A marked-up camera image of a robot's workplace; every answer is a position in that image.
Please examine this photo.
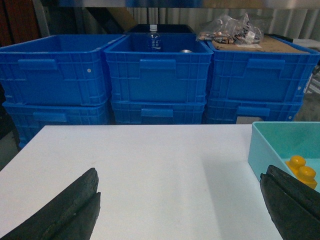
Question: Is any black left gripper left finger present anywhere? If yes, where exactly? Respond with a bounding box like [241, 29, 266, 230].
[1, 167, 101, 240]

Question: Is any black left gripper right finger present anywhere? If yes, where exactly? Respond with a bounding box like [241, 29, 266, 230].
[260, 165, 320, 240]

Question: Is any yellow toy block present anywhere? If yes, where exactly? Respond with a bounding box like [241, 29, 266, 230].
[285, 155, 318, 190]

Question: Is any teal plastic box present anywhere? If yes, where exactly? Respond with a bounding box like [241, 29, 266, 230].
[248, 121, 320, 192]

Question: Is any blue crate bottom left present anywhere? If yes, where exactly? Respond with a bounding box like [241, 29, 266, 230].
[2, 100, 111, 148]

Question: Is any blue crate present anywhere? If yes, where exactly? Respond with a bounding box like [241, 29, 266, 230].
[104, 33, 213, 104]
[0, 34, 123, 106]
[207, 37, 320, 103]
[204, 98, 303, 124]
[2, 100, 111, 148]
[111, 100, 206, 125]

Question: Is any blue crate bottom middle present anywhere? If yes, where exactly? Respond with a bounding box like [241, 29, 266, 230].
[111, 100, 206, 125]

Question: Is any blue crate bottom right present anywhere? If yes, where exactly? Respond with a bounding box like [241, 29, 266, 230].
[204, 98, 303, 124]

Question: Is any blue crate top right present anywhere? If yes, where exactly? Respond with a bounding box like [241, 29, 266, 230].
[207, 37, 320, 103]

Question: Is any blue crate top left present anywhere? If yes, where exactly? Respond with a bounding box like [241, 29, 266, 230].
[0, 34, 123, 106]

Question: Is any brown cardboard sheet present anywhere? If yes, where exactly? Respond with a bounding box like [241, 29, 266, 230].
[211, 36, 308, 54]

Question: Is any blue crate top middle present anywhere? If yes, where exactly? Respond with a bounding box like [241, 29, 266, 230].
[104, 33, 213, 104]

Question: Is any clear plastic bag of parts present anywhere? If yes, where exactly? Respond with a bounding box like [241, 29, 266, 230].
[196, 13, 264, 45]

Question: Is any clear plastic water bottle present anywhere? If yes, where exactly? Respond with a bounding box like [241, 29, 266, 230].
[147, 24, 163, 52]

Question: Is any silver metal can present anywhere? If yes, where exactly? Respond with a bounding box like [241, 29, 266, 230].
[180, 49, 193, 53]

